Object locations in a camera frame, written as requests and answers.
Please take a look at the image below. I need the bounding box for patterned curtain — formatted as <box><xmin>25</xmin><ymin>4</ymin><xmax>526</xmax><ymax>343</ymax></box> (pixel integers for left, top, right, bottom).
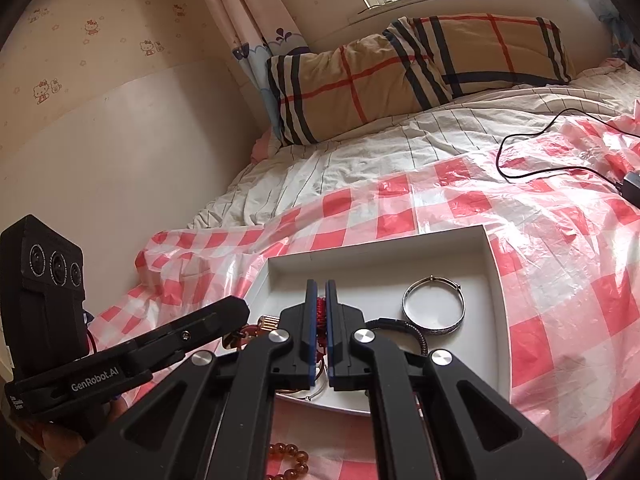
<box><xmin>564</xmin><ymin>0</ymin><xmax>640</xmax><ymax>68</ymax></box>
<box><xmin>205</xmin><ymin>0</ymin><xmax>309</xmax><ymax>127</ymax></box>

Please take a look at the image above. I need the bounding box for left plaid pillow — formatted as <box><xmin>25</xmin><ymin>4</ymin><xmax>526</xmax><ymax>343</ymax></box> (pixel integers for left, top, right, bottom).
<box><xmin>267</xmin><ymin>16</ymin><xmax>452</xmax><ymax>145</ymax></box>

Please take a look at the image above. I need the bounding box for plain silver bangle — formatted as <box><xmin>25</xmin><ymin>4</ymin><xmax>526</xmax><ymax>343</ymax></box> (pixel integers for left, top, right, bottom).
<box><xmin>277</xmin><ymin>370</ymin><xmax>329</xmax><ymax>402</ymax></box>

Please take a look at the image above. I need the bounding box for right patterned curtain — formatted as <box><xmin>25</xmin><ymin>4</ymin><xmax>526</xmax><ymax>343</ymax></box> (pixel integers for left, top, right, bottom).
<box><xmin>564</xmin><ymin>0</ymin><xmax>640</xmax><ymax>68</ymax></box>

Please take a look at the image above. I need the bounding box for red cord bracelet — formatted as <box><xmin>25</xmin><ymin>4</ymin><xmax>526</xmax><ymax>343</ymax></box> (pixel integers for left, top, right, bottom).
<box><xmin>314</xmin><ymin>294</ymin><xmax>332</xmax><ymax>356</ymax></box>

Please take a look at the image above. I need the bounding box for left patterned curtain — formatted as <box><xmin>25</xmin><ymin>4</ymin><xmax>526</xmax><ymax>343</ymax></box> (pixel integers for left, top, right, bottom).
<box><xmin>205</xmin><ymin>0</ymin><xmax>309</xmax><ymax>127</ymax></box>

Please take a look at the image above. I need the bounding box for red white checkered plastic sheet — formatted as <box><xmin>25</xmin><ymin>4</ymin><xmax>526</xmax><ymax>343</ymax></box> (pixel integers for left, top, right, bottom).
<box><xmin>92</xmin><ymin>113</ymin><xmax>639</xmax><ymax>478</ymax></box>

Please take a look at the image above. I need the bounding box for white shallow cardboard box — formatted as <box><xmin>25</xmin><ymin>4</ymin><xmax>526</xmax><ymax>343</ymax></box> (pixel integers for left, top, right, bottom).
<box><xmin>245</xmin><ymin>226</ymin><xmax>511</xmax><ymax>398</ymax></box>

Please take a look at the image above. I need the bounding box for person left hand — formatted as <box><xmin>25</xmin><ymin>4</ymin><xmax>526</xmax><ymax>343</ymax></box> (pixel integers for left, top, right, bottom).
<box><xmin>19</xmin><ymin>393</ymin><xmax>132</xmax><ymax>470</ymax></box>

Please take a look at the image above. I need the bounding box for amber bead bracelet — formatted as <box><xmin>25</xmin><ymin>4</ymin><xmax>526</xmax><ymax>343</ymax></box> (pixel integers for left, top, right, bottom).
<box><xmin>264</xmin><ymin>441</ymin><xmax>310</xmax><ymax>480</ymax></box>

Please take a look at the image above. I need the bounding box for white headboard panel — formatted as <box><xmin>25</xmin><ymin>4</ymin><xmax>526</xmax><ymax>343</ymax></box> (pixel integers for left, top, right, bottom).
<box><xmin>1</xmin><ymin>58</ymin><xmax>262</xmax><ymax>313</ymax></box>

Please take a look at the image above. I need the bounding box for engraved silver bangle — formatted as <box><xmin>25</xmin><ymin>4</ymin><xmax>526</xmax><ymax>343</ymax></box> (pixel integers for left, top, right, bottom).
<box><xmin>401</xmin><ymin>275</ymin><xmax>466</xmax><ymax>336</ymax></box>

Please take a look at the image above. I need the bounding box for right plaid pillow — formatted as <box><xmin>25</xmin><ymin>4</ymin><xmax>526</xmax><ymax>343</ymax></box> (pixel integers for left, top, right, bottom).
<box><xmin>409</xmin><ymin>13</ymin><xmax>576</xmax><ymax>99</ymax></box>

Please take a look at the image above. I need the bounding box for black camera module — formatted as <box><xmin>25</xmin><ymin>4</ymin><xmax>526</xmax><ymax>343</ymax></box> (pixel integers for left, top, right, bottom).
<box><xmin>1</xmin><ymin>214</ymin><xmax>89</xmax><ymax>380</ymax></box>

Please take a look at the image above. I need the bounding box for plaid pillow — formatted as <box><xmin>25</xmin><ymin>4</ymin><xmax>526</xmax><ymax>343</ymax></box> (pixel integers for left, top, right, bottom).
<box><xmin>267</xmin><ymin>16</ymin><xmax>452</xmax><ymax>145</ymax></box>
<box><xmin>409</xmin><ymin>13</ymin><xmax>576</xmax><ymax>99</ymax></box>

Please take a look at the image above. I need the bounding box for black cable with adapter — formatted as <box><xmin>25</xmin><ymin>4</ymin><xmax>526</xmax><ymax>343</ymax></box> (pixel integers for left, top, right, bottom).
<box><xmin>496</xmin><ymin>107</ymin><xmax>640</xmax><ymax>206</ymax></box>

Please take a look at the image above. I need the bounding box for white striped bed sheet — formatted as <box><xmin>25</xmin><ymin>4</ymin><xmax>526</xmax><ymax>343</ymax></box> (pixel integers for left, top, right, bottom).
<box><xmin>189</xmin><ymin>60</ymin><xmax>639</xmax><ymax>229</ymax></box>

